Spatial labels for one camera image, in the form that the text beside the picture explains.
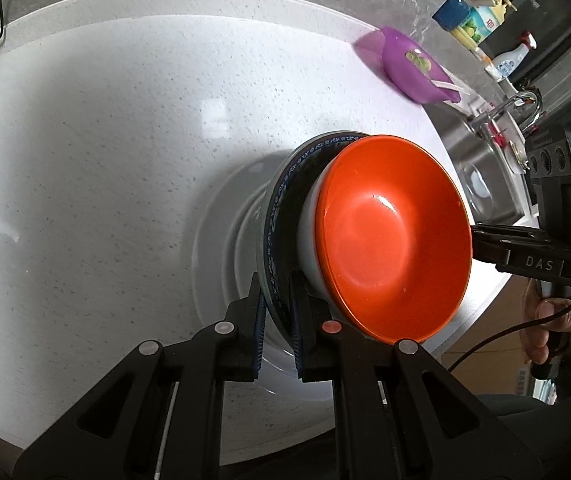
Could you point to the orange bowl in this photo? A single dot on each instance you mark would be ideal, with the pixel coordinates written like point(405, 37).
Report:
point(390, 240)

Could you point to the purple bowl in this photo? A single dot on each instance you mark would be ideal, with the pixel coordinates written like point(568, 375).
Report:
point(400, 55)

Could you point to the blue cup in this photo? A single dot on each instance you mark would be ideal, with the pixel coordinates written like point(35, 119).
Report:
point(450, 12)

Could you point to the steel sink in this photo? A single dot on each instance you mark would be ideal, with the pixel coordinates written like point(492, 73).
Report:
point(480, 170)

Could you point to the small white bowl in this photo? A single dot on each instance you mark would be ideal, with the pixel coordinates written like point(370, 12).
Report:
point(308, 230)

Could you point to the blue patterned bowl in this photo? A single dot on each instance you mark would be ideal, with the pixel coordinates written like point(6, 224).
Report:
point(278, 210)

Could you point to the steel faucet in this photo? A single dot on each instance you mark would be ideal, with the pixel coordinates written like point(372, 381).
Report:
point(528, 97)

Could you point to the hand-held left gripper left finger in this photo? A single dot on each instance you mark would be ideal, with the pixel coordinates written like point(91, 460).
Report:
point(260, 330)

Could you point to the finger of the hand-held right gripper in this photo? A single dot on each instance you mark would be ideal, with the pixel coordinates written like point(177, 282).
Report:
point(488, 242)

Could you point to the person's dark clothing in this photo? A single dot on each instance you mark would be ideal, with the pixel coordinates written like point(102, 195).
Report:
point(520, 425)

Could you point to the white spoon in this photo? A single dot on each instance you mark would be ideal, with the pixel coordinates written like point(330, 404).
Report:
point(453, 87)

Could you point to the yellow dish soap bottle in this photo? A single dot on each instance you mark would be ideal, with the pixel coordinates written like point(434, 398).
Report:
point(480, 27)

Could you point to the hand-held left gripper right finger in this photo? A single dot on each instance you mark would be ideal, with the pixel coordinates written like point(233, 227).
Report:
point(296, 330)

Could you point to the green food scraps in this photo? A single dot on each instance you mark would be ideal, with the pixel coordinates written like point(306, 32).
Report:
point(418, 59)

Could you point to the large white plate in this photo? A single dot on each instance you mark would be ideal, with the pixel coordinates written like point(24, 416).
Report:
point(220, 260)

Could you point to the white spray bottle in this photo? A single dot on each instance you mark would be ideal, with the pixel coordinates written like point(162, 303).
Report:
point(508, 62)

